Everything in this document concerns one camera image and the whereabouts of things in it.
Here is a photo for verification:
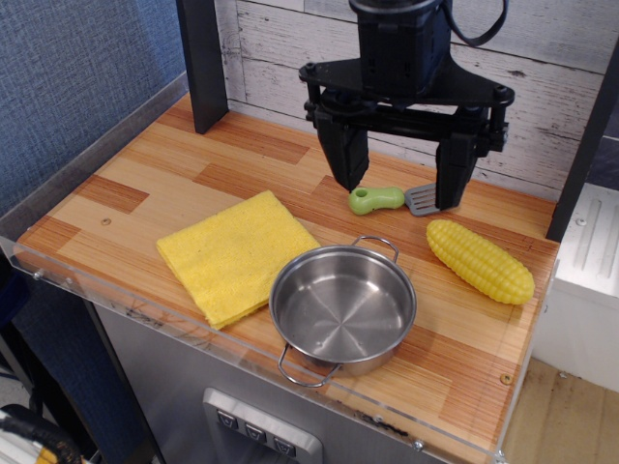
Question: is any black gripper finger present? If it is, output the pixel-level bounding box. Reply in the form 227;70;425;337
435;132;479;211
314;111;369;189

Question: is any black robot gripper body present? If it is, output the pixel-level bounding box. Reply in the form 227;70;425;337
299;1;515;152

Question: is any yellow cloth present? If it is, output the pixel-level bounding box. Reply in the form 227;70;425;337
157;190;319;329

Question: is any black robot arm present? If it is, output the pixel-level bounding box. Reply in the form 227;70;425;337
299;1;515;217

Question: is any green grey toy spatula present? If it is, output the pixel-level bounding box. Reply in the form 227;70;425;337
348;184;439;217

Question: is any yellow plastic toy corn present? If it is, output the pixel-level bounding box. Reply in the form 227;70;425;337
426;219;535;305

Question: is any clear acrylic table guard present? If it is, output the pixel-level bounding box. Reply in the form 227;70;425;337
1;78;558;463

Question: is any stainless steel pot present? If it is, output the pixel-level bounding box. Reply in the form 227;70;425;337
269;236;417;389

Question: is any white metal side unit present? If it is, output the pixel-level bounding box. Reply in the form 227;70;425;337
532;184;618;392

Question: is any silver button control panel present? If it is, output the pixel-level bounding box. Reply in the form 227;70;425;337
202;388;323;463

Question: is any yellow black object bottom left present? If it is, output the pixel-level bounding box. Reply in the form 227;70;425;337
1;405;88;463

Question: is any black right frame post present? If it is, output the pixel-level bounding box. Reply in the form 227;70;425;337
545;0;619;242

